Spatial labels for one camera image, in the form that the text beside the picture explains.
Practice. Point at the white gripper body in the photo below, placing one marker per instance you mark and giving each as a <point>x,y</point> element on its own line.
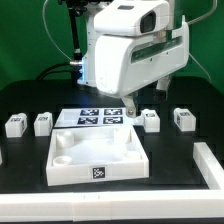
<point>138,45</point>

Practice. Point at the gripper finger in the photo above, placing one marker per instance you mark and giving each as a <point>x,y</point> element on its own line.
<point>129,105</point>
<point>163,83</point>

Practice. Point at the white square tabletop tray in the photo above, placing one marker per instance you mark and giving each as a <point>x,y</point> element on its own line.
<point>95,154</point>

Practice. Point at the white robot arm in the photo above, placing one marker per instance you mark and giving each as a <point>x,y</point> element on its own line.
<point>88,62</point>

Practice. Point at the white L-shaped obstacle fence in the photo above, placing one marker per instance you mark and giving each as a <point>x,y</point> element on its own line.
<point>127,205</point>

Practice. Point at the white marker base plate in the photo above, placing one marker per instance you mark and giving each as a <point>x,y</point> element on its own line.
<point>95,117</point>

